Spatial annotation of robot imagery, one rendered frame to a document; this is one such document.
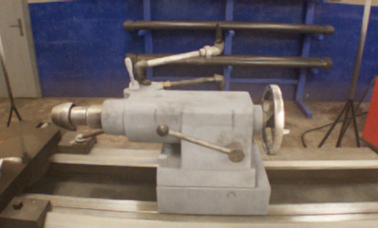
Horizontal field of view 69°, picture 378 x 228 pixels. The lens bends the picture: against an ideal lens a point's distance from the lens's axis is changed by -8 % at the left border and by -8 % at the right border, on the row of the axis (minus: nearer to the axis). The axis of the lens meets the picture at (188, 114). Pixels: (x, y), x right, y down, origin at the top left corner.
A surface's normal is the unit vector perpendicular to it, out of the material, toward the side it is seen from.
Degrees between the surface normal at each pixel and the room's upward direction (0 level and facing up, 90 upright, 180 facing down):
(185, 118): 82
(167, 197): 90
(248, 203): 90
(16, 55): 90
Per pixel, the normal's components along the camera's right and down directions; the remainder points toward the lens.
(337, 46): -0.04, 0.40
